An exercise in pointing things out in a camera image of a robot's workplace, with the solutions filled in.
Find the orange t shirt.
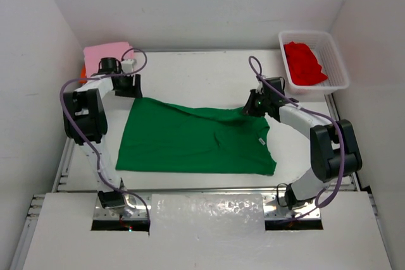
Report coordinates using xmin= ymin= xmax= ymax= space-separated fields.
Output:
xmin=78 ymin=65 xmax=87 ymax=85

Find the pink t shirt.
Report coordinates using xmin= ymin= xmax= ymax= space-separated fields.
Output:
xmin=83 ymin=42 xmax=132 ymax=77

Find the green t shirt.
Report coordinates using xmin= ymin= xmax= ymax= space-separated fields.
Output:
xmin=116 ymin=97 xmax=277 ymax=176

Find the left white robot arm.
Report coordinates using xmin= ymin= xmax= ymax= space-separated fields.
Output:
xmin=59 ymin=58 xmax=142 ymax=219

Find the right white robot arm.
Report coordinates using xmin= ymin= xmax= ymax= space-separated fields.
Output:
xmin=242 ymin=77 xmax=363 ymax=210

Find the red t shirt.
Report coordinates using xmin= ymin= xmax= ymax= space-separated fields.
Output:
xmin=283 ymin=42 xmax=328 ymax=86

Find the white plastic laundry basket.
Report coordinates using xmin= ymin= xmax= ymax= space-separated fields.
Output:
xmin=278 ymin=30 xmax=350 ymax=95

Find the white front cover board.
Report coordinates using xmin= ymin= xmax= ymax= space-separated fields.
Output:
xmin=24 ymin=192 xmax=390 ymax=269

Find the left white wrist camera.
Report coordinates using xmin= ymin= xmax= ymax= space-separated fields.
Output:
xmin=121 ymin=59 xmax=137 ymax=73

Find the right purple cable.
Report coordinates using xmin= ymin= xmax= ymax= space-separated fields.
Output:
xmin=248 ymin=55 xmax=346 ymax=222

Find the purple cable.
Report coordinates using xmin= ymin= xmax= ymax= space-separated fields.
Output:
xmin=248 ymin=55 xmax=346 ymax=222
xmin=59 ymin=47 xmax=151 ymax=220

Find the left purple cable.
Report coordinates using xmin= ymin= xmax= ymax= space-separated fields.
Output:
xmin=59 ymin=47 xmax=151 ymax=220

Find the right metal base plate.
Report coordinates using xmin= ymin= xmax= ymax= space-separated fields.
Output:
xmin=262 ymin=192 xmax=321 ymax=221

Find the metal base plate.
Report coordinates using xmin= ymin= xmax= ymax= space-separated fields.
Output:
xmin=262 ymin=192 xmax=321 ymax=221
xmin=93 ymin=195 xmax=151 ymax=221

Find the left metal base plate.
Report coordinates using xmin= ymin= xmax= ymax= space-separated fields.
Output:
xmin=93 ymin=195 xmax=151 ymax=221

